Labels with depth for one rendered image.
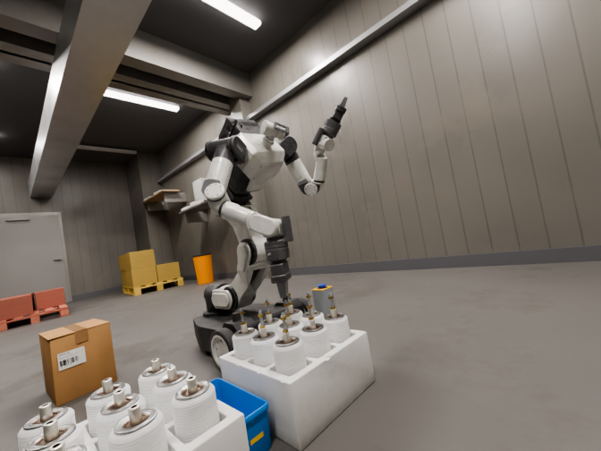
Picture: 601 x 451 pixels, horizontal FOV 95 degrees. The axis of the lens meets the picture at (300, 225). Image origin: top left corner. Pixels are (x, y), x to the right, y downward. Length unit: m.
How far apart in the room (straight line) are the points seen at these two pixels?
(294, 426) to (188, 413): 0.30
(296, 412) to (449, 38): 3.34
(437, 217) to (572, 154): 1.11
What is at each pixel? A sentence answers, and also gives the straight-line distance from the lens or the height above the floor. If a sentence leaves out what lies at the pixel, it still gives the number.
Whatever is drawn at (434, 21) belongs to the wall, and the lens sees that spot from 3.67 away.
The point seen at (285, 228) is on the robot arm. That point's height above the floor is 0.60.
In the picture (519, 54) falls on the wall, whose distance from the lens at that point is 3.31.
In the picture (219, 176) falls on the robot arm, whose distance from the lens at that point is 1.17.
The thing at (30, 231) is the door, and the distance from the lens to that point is 8.71.
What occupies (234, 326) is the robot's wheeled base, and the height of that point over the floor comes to 0.20.
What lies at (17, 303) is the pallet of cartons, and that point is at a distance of 5.68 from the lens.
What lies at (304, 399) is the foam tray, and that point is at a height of 0.12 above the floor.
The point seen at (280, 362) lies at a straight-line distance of 0.90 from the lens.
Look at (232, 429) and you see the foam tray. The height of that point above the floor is 0.17.
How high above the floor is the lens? 0.56
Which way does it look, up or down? 3 degrees up
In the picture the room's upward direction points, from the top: 10 degrees counter-clockwise
